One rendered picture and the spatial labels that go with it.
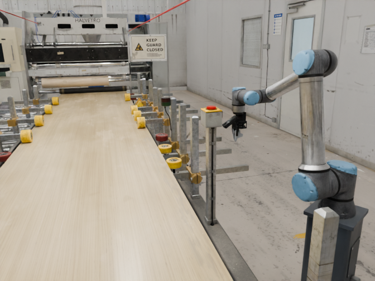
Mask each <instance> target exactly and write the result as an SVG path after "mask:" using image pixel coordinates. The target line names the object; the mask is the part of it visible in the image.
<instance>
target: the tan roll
mask: <svg viewBox="0 0 375 281"><path fill-rule="evenodd" d="M115 81H129V79H109V77H108V76H81V77H50V78H42V79H41V82H33V84H34V85H42V87H43V88H65V87H78V86H104V85H109V82H115Z"/></svg>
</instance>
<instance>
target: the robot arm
mask: <svg viewBox="0 0 375 281"><path fill-rule="evenodd" d="M337 65H338V58H337V56H336V54H335V53H333V52H332V51H330V50H327V49H322V50H311V49H308V50H302V51H300V52H299V53H297V55H296V56H295V58H294V60H293V63H292V68H293V71H294V73H293V74H291V75H289V76H287V77H286V78H284V79H282V80H280V81H279V82H277V83H275V84H273V85H271V86H269V87H267V88H265V89H262V90H246V88H245V87H236V88H233V89H232V112H233V114H235V115H234V116H232V117H231V118H230V119H229V120H227V121H226V122H225V123H224V124H222V126H223V127H224V128H228V127H229V126H230V125H232V134H233V138H234V141H235V142H236V141H237V139H238V138H240V137H242V136H243V134H242V133H241V131H240V130H239V129H246V128H247V121H246V112H245V104H247V105H256V104H260V103H271V102H274V101H275V100H276V98H278V97H279V96H281V95H283V94H286V93H288V92H289V91H291V90H294V89H296V88H298V87H299V96H300V124H301V153H302V163H301V164H300V165H299V166H298V173H297V174H295V175H294V176H293V178H292V188H293V191H294V193H295V194H296V196H297V197H299V199H301V200H302V201H305V202H310V201H316V200H319V202H318V209H319V208H323V207H329V208H330V209H332V210H333V211H335V212H336V213H337V214H338V215H339V216H340V219H350V218H353V217H354V216H355V215H356V208H355V204H354V192H355V184H356V180H357V167H356V166H355V165H354V164H352V163H349V162H345V161H340V160H329V161H327V162H325V127H324V88H323V78H324V77H326V76H328V75H330V74H331V73H333V72H334V71H335V69H336V67H337ZM245 123H246V126H245Z"/></svg>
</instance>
